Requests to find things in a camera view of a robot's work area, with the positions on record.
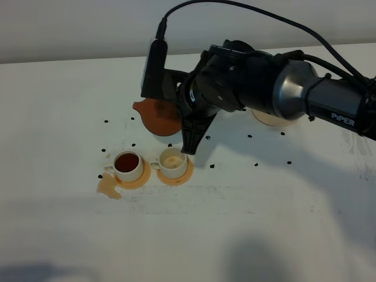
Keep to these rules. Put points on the white right teacup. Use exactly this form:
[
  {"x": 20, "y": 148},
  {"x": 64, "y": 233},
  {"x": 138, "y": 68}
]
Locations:
[{"x": 171, "y": 163}]

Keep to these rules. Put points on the orange right cup coaster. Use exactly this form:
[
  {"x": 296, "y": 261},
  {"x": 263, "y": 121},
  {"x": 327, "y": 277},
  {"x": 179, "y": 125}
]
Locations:
[{"x": 180, "y": 180}]

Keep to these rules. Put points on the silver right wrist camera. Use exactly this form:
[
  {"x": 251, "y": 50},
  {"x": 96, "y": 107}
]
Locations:
[{"x": 146, "y": 63}]

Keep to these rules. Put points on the white teacup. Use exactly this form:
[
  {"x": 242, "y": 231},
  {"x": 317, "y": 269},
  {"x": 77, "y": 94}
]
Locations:
[
  {"x": 127, "y": 166},
  {"x": 171, "y": 163}
]

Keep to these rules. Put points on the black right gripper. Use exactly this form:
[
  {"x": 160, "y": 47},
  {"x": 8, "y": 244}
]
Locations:
[{"x": 195, "y": 112}]

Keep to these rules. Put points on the white left teacup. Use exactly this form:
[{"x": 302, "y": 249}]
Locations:
[{"x": 127, "y": 166}]

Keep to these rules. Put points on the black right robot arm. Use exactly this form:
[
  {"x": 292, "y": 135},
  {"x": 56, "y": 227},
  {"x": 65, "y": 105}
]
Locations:
[{"x": 235, "y": 76}]

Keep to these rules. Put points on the orange left cup coaster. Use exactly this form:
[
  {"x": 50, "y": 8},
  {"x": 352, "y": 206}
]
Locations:
[{"x": 142, "y": 180}]

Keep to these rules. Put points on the orange cup coaster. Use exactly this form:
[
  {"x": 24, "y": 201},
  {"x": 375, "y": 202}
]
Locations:
[
  {"x": 180, "y": 180},
  {"x": 142, "y": 180}
]

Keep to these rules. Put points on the beige round teapot coaster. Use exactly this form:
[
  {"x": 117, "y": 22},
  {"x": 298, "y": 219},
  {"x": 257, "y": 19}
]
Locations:
[{"x": 271, "y": 120}]

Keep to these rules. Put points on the brown clay teapot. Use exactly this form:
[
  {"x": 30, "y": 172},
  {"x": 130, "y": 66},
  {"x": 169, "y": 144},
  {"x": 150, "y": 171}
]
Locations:
[{"x": 159, "y": 117}]

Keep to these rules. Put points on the spilled tea puddle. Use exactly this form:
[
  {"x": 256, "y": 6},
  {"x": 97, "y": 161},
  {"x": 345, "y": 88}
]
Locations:
[{"x": 107, "y": 185}]

